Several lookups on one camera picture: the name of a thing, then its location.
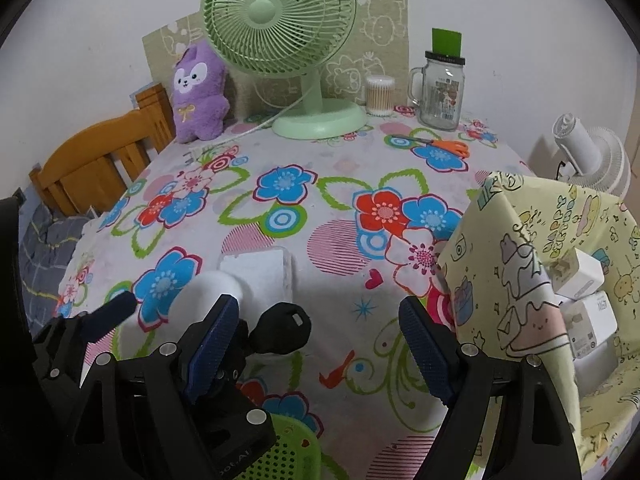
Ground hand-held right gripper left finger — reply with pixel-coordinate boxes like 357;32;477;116
65;295;241;480

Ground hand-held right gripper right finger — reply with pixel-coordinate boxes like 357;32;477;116
398;296;583;480

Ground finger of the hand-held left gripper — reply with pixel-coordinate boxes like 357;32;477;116
32;292;138;411
197;317;251;431

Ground round white lidded container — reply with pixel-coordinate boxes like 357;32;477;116
170;271;241;341

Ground green perforated plastic box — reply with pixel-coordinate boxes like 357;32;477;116
235;412;321;480

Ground black key fob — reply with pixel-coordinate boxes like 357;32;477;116
248;302;312;356

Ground white box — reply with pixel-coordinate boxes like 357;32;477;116
218;247;296;311

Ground yellow cartoon storage box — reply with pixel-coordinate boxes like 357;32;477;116
437;170;640;480

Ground white charger adapter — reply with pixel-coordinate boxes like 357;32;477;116
565;292;618;358

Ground white rectangular power block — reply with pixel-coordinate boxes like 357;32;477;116
550;247;608;293

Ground grey plaid pillow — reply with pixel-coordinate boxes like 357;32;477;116
17;205;93;331

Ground wooden bed headboard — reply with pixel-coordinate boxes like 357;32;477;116
28;82;176;216

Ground floral tablecloth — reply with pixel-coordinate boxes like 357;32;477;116
55;102;531;480

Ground purple plush bunny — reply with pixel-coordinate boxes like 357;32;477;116
171;40;232;143

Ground glass mason jar mug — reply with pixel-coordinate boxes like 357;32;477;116
409;50;467;132

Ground white clip fan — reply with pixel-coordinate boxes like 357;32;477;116
550;112;632;198

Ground cotton swab jar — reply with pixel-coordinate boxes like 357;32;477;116
365;75;396;117

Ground green plastic cup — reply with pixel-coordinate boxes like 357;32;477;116
431;26;463;56

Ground green desk fan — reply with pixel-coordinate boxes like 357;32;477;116
200;0;368;140

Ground orange handled scissors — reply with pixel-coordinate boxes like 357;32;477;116
390;135;471;158

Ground white fan power cable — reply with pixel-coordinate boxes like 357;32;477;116
185;100;301;161

